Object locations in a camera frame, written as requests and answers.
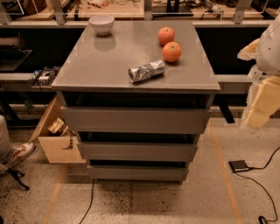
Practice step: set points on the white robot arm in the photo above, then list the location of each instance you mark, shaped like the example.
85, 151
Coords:
273, 31

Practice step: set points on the orange fruit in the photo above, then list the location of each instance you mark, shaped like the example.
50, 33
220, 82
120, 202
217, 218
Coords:
171, 52

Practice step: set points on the crushed silver can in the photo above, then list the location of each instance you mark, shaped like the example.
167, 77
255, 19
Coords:
147, 71

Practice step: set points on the red apple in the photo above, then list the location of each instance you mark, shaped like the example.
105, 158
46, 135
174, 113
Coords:
165, 35

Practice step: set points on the black patterned notebook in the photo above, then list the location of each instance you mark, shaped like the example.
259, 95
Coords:
45, 76

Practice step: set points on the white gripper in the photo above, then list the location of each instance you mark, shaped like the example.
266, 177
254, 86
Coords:
269, 55

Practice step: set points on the grey drawer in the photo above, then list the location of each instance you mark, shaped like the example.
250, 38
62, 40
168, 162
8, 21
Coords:
163, 152
136, 173
136, 120

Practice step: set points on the black chair leg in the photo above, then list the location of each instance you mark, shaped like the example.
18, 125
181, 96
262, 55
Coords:
16, 174

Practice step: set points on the grey trouser leg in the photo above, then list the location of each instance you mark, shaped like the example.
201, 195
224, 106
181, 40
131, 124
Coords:
4, 140

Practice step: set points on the grey bottom drawer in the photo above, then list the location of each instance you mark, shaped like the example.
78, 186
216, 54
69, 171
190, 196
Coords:
136, 173

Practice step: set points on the black foot pedal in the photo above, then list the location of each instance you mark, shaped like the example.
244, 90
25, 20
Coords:
238, 166

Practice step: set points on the wooden box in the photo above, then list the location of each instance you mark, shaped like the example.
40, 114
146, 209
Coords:
58, 149

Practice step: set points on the white ceramic bowl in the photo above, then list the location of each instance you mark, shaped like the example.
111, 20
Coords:
102, 24

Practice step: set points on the snack packet in box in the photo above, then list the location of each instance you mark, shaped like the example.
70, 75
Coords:
57, 126

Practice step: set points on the white red sneaker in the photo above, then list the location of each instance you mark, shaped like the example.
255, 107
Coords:
16, 154

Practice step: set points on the grey drawer cabinet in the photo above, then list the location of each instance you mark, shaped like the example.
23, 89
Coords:
95, 75

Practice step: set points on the grey top drawer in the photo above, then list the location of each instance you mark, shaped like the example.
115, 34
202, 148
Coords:
136, 120

